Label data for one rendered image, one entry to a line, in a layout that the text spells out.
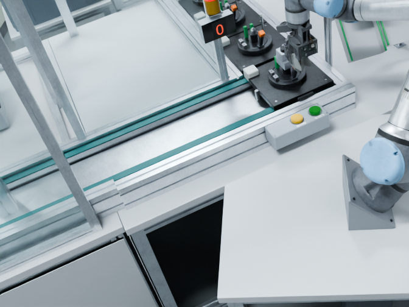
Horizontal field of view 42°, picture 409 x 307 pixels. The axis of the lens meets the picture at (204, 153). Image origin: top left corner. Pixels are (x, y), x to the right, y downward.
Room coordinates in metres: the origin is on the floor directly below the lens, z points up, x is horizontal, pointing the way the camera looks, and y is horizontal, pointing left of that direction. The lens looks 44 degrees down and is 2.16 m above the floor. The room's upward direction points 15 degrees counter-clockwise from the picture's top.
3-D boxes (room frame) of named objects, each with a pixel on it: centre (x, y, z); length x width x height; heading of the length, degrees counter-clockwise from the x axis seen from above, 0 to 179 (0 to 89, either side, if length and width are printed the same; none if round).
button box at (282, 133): (1.30, -0.33, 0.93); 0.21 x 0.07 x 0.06; 103
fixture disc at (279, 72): (1.53, -0.36, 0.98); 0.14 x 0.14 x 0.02
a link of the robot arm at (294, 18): (1.42, -0.39, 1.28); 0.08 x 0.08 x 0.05
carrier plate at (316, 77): (1.53, -0.36, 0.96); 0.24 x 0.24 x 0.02; 13
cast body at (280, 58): (1.54, -0.36, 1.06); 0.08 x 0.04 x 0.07; 13
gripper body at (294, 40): (1.41, -0.39, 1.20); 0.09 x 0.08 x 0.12; 13
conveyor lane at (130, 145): (1.49, -0.07, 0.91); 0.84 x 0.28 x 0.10; 103
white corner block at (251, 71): (1.60, -0.25, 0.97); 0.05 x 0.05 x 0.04; 13
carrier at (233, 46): (1.78, -0.31, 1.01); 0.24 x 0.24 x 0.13; 13
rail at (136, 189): (1.32, -0.13, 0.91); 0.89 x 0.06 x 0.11; 103
